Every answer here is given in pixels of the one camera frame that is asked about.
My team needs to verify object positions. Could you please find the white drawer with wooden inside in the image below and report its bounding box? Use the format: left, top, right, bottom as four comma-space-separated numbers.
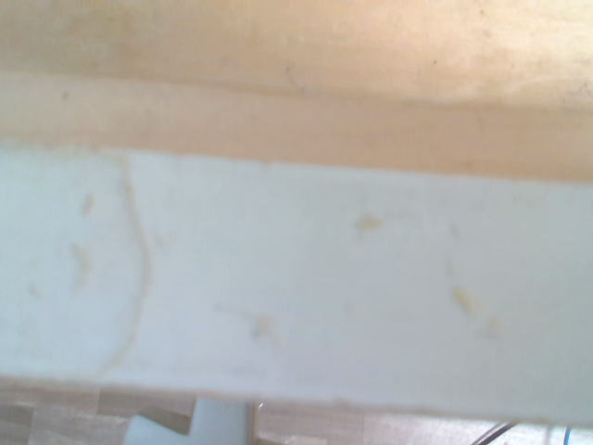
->
0, 0, 593, 428

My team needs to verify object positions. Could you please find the black cable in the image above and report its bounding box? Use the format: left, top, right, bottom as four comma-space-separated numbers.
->
471, 420, 515, 445

